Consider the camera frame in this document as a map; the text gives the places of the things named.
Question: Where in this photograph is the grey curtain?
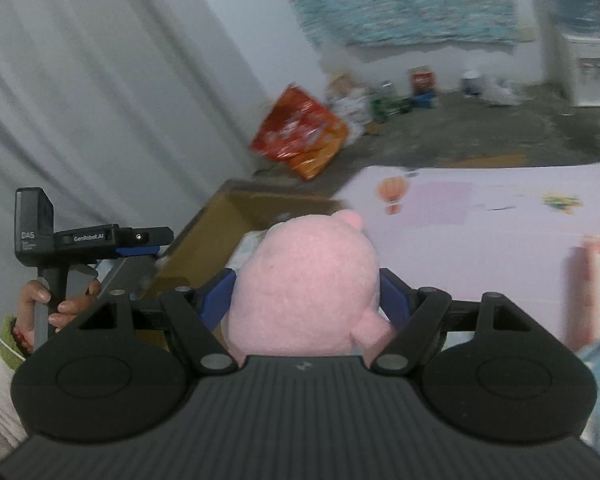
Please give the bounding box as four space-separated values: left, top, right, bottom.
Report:
0 0 268 325

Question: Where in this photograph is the white water dispenser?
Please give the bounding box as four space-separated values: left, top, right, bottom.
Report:
552 25 600 108

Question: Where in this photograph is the red orange snack bag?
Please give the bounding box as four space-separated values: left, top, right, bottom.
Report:
250 84 349 181

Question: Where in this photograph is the pink wet wipes pack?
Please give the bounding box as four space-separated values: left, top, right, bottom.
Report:
566 236 600 351

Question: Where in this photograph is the brown cardboard box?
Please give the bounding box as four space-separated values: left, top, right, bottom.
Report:
144 180 344 299

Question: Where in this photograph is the pink plush pig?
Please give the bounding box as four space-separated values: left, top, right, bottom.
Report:
222 209 396 363

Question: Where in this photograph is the person left hand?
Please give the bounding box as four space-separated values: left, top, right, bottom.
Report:
14 278 103 346

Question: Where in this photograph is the blue white tissue pack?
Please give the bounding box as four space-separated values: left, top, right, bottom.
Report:
225 230 268 272

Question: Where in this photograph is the floral teal wall cloth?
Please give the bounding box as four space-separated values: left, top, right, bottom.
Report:
290 0 517 47

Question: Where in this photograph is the red can on floor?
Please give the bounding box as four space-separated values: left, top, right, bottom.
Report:
408 65 437 96

